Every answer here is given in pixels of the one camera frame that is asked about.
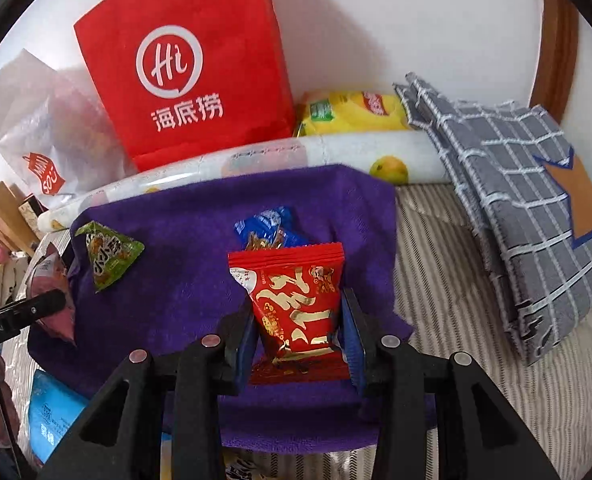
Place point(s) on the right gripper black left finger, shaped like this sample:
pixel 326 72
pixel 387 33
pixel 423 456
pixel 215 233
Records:
pixel 118 434

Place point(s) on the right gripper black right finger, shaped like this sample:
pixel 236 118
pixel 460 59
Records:
pixel 480 435

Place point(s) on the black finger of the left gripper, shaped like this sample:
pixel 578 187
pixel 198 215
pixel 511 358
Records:
pixel 20 314

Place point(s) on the pink packet with clear window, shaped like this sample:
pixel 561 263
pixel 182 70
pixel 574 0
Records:
pixel 48 274

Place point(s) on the green snack packet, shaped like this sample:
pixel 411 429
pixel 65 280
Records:
pixel 110 253

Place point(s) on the red snack packet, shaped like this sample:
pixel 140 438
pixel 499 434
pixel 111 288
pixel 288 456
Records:
pixel 296 297

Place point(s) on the blue snack packet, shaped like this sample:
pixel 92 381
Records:
pixel 273 228

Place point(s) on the wooden bed headboard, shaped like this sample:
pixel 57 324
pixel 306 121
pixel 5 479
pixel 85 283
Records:
pixel 15 234

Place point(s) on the blue tissue pack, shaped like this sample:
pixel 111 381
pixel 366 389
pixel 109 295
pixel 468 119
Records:
pixel 53 409

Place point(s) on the purple towel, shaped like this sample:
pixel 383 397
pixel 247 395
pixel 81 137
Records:
pixel 180 287

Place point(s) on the decorated book box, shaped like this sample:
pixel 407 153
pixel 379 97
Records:
pixel 30 209

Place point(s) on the striped mattress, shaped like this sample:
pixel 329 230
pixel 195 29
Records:
pixel 442 290

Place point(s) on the white Miniso plastic bag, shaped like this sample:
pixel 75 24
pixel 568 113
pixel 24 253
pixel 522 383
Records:
pixel 57 138

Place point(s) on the grey checked folded cloth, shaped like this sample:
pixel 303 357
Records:
pixel 529 201

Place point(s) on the rolled fruit-print white mat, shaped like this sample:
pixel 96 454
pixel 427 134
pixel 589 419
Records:
pixel 410 149

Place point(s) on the yellow chips bag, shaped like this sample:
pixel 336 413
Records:
pixel 342 111

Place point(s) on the red paper shopping bag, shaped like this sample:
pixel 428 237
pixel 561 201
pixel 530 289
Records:
pixel 183 78

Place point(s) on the brown wooden door frame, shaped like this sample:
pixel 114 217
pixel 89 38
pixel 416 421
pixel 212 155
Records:
pixel 557 57

